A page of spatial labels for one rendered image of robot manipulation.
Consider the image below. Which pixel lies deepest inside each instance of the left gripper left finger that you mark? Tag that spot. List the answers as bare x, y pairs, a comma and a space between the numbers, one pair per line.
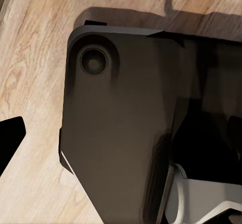
12, 132

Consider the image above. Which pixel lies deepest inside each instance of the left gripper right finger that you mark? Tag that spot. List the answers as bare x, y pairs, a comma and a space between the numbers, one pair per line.
234, 132

